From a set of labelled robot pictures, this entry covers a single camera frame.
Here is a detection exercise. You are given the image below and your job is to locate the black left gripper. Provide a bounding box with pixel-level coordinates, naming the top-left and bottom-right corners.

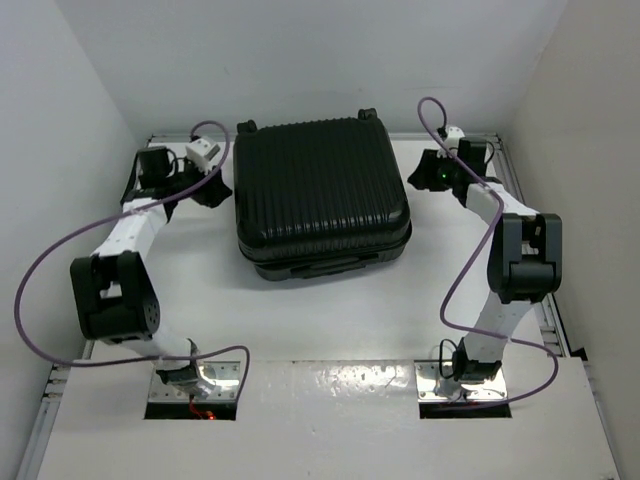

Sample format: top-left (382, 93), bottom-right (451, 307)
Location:
top-left (166, 154), bottom-right (233, 208)

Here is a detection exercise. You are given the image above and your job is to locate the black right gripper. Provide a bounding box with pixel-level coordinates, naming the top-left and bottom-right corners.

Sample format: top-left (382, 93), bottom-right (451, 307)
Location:
top-left (411, 149), bottom-right (464, 192)

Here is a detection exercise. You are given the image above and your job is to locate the black hard-shell suitcase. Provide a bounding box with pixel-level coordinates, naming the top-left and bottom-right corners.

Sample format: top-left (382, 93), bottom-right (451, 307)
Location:
top-left (233, 108), bottom-right (412, 282)

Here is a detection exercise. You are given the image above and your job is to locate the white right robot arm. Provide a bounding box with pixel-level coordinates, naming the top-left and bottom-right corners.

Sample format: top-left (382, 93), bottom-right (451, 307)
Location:
top-left (408, 137), bottom-right (562, 383)

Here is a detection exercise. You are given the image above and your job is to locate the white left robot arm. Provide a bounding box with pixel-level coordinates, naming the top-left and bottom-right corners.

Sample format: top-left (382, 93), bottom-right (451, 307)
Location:
top-left (70, 137), bottom-right (231, 397)

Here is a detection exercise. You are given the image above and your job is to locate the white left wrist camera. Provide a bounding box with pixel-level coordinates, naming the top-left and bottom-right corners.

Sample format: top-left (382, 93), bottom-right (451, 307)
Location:
top-left (185, 137), bottom-right (220, 172)

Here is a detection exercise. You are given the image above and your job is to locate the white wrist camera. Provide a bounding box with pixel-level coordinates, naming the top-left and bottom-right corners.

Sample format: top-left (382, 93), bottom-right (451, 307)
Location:
top-left (185, 137), bottom-right (220, 172)
top-left (441, 125), bottom-right (465, 149)

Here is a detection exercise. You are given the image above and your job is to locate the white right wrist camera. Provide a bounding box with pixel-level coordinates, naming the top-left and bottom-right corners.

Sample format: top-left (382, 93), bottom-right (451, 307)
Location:
top-left (441, 125), bottom-right (465, 149)

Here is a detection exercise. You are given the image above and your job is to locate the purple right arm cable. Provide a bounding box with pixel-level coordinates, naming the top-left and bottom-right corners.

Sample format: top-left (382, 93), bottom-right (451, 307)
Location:
top-left (417, 97), bottom-right (560, 411)

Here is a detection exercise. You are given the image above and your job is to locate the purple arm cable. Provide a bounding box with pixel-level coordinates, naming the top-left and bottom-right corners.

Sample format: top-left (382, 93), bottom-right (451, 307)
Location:
top-left (417, 97), bottom-right (560, 411)
top-left (13, 121), bottom-right (250, 401)

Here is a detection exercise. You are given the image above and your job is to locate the aluminium frame rail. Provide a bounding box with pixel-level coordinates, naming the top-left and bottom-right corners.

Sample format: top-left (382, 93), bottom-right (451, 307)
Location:
top-left (489, 132), bottom-right (586, 359)

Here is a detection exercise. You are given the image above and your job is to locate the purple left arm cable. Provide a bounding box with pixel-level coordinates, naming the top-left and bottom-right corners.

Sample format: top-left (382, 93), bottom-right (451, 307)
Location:
top-left (13, 121), bottom-right (250, 401)

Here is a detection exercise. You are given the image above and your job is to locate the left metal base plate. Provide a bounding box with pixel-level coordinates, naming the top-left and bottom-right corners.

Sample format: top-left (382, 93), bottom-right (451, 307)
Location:
top-left (148, 361), bottom-right (241, 404)

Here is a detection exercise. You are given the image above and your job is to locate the metal base plate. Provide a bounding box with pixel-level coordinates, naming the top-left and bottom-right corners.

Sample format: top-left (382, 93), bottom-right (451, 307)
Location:
top-left (148, 361), bottom-right (241, 404)
top-left (414, 360), bottom-right (508, 404)

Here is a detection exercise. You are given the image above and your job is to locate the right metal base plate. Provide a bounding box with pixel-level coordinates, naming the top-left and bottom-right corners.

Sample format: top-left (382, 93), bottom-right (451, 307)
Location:
top-left (414, 360), bottom-right (508, 404)

